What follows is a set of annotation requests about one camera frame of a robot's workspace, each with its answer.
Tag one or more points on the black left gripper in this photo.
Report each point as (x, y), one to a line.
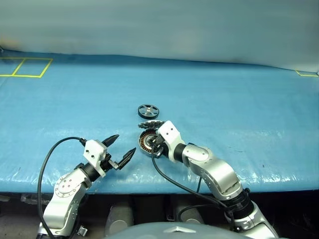
(107, 163)

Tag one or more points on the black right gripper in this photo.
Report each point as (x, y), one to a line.
(156, 144)

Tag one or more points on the silver motor housing copper windings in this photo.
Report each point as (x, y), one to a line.
(143, 144)

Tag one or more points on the silver round motor lid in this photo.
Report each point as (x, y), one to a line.
(149, 124)

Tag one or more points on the black spoked rotor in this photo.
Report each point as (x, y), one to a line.
(148, 110)

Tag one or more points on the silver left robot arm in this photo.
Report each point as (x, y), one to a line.
(65, 199)

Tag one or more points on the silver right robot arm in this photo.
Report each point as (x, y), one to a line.
(219, 171)

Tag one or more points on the grey rounded shape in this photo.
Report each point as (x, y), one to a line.
(189, 212)
(118, 219)

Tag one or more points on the grey domed robot chest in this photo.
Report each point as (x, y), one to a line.
(174, 231)

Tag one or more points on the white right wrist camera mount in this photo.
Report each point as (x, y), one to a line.
(170, 134)

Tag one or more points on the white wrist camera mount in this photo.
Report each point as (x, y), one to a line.
(170, 134)
(93, 152)

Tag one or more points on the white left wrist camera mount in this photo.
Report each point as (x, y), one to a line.
(93, 152)

